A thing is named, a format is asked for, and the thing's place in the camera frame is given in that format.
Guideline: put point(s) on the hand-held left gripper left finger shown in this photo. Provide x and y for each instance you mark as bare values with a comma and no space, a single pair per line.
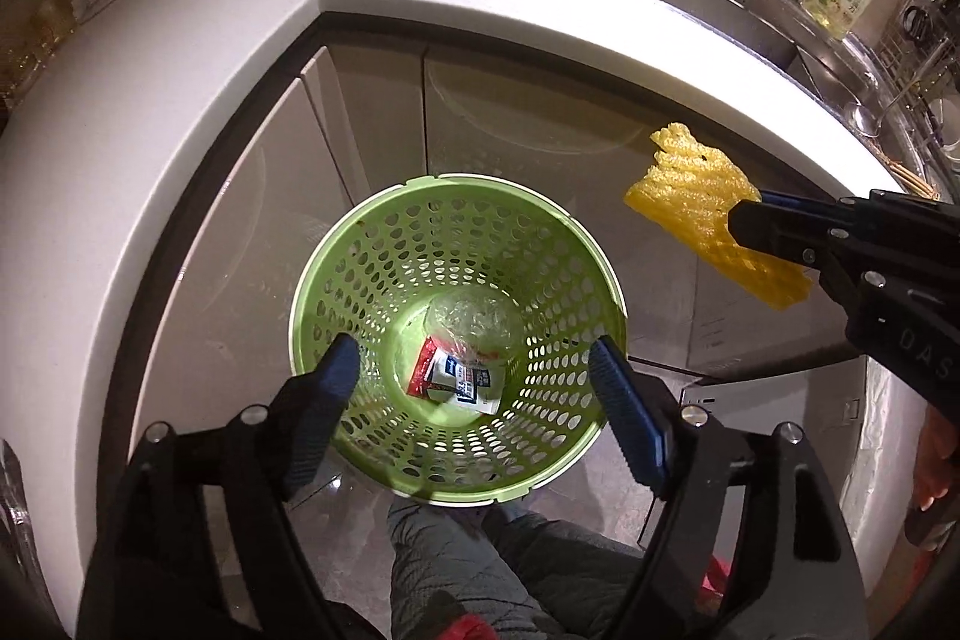
319,415

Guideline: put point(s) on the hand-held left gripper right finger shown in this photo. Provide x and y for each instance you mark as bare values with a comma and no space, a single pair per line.
630,419

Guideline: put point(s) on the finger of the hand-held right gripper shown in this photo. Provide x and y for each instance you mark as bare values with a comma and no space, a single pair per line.
765,231
802,201

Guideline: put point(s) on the yellow foam net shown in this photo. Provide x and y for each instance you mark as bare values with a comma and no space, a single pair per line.
690,190

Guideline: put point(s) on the green perforated plastic basket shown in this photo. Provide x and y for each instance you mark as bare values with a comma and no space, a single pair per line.
375,250

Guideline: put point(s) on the person's right hand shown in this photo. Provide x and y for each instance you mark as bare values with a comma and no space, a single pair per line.
937,460

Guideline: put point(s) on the steel spoon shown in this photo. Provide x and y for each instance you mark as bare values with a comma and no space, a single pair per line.
862,115

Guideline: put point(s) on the red packet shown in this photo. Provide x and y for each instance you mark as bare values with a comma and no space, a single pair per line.
422,374

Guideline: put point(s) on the wooden chopsticks bundle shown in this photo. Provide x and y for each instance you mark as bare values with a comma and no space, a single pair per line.
911,177

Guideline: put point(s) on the white blue packet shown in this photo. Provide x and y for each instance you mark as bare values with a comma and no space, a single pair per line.
471,386

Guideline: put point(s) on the clear plastic wrap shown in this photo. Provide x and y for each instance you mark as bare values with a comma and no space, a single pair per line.
469,321

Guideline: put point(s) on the red slipper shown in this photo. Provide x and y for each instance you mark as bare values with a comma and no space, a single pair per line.
461,629
718,580

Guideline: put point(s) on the person's quilted trouser leg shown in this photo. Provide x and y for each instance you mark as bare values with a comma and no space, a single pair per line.
450,572

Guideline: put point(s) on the metal dish rack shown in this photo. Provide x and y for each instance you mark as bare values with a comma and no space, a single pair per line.
919,21

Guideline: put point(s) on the narrow beige cabinet door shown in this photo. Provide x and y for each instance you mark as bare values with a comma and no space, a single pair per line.
367,123

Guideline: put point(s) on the amber glass jar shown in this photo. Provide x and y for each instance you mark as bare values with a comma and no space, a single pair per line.
52,21
19,70

